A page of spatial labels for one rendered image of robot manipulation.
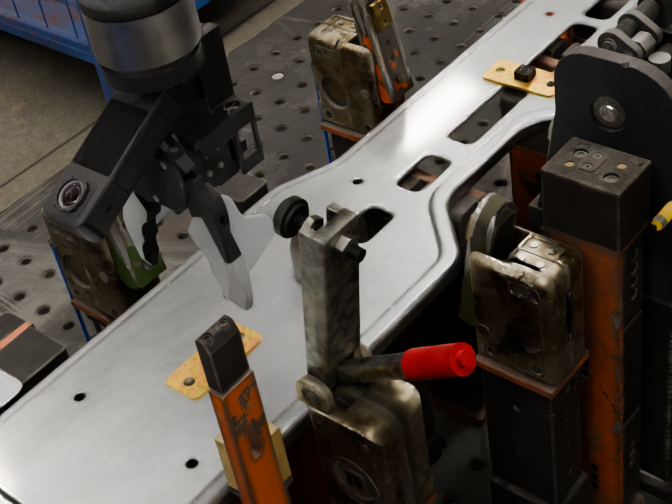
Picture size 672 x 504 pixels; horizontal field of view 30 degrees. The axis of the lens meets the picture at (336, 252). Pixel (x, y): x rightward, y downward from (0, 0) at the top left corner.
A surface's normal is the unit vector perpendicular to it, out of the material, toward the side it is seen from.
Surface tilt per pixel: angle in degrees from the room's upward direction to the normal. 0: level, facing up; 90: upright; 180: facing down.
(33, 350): 0
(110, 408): 0
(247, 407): 90
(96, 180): 28
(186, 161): 39
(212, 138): 90
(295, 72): 0
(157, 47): 90
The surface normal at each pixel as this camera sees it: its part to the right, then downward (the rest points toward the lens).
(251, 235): 0.66, 0.03
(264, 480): 0.77, 0.33
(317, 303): -0.63, 0.57
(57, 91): -0.14, -0.76
